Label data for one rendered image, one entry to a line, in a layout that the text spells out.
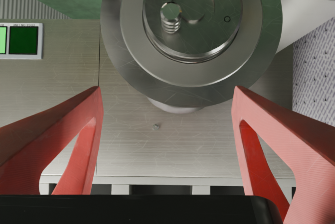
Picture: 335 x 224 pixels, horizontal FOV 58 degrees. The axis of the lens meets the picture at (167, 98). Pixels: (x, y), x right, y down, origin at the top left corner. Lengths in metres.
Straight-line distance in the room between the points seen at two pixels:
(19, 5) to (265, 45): 3.48
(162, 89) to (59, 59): 0.40
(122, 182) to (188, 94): 0.38
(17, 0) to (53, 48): 3.03
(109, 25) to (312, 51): 0.30
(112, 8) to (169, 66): 0.07
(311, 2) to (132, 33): 0.15
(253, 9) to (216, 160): 0.37
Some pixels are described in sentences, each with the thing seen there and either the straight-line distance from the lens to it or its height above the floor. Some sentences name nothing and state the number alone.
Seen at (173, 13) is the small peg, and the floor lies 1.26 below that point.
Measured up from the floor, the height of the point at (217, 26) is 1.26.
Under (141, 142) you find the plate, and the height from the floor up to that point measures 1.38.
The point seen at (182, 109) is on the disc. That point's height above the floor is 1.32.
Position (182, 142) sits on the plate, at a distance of 0.57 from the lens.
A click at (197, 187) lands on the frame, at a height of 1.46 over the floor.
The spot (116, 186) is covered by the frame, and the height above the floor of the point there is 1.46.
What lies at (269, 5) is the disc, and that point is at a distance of 0.27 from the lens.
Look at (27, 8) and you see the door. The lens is 3.73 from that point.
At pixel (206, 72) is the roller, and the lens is 0.24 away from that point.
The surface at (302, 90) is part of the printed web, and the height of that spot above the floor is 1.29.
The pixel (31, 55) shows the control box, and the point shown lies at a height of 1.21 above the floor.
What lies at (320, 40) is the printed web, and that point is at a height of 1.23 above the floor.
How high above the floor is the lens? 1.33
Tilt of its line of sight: 4 degrees down
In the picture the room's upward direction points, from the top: 179 degrees counter-clockwise
